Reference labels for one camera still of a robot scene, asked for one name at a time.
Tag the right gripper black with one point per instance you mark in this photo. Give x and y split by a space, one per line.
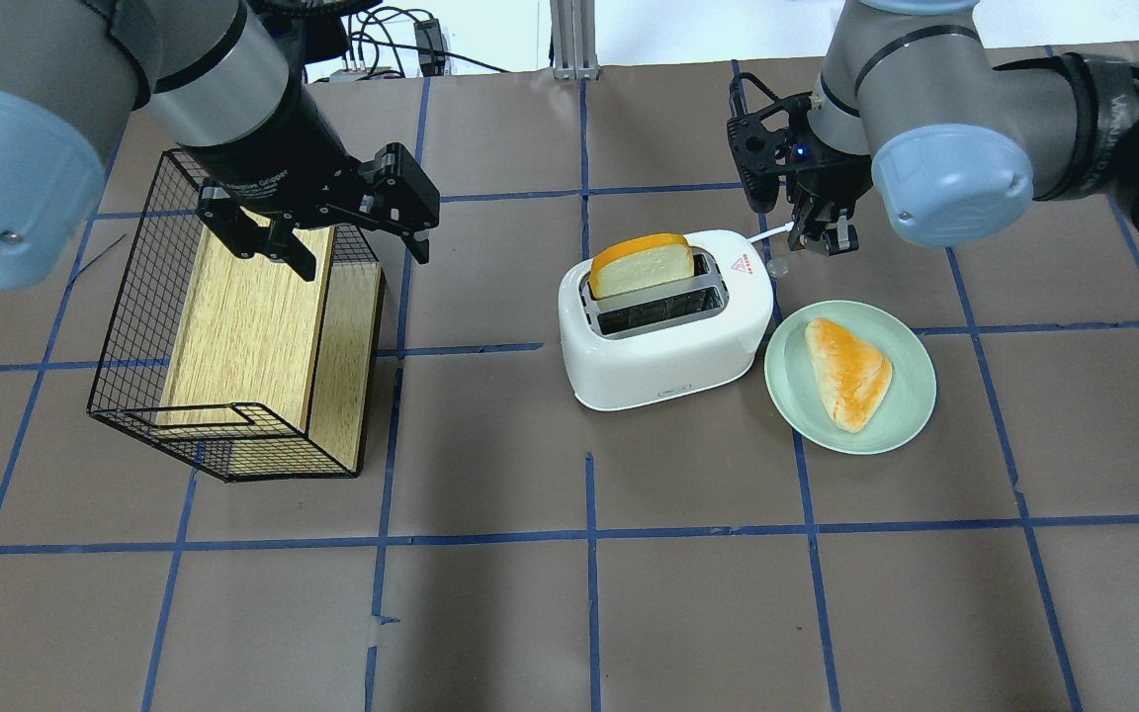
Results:
830 178

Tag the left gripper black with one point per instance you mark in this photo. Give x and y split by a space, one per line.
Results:
285 153

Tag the white two-slot toaster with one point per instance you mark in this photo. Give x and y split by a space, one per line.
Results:
665 342

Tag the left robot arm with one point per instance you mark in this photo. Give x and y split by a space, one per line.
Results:
225 79

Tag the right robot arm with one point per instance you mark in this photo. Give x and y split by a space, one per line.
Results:
908 103

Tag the bread slice in toaster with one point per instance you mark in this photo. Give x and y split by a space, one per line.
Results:
640 263

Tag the triangular bread on plate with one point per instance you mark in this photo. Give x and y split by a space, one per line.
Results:
853 375

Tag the wooden box in basket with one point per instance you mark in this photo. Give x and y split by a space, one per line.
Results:
269 373

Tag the light green plate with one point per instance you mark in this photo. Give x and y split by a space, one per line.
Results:
904 412

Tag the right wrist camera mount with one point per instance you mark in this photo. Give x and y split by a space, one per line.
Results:
769 138

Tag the black wire basket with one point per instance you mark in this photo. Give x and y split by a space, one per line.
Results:
133 365

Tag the aluminium frame post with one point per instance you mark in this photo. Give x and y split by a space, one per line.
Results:
573 40

